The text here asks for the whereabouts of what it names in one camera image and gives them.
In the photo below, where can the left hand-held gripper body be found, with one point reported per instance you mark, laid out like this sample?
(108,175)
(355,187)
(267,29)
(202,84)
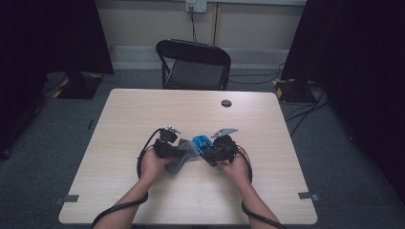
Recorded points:
(165,146)

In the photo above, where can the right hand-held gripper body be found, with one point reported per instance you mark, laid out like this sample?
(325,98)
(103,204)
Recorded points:
(224,149)

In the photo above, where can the grey cloth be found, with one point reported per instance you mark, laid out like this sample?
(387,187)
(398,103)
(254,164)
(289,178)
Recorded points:
(186,152)

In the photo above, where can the blue and black toy car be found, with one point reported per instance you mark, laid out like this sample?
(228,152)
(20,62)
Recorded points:
(202,144)

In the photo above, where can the person's left hand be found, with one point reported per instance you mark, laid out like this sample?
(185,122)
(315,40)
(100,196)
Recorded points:
(153,165)

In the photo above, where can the person's right hand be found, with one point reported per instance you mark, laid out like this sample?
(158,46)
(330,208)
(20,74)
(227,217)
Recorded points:
(237,171)

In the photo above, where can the black stand base striped tape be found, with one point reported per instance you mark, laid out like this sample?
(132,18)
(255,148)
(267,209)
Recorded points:
(79,87)
(293,90)

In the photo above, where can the black folding chair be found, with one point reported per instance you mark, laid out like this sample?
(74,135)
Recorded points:
(194,60)

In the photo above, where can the grey tape mark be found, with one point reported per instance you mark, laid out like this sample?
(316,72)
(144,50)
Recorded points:
(307,195)
(68,198)

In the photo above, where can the black curtain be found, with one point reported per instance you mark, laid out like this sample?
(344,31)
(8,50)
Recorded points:
(356,63)
(47,35)

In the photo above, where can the beige wall conduit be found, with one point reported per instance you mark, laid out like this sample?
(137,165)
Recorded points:
(216,22)

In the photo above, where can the white wall socket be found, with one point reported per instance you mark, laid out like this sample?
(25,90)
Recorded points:
(196,5)

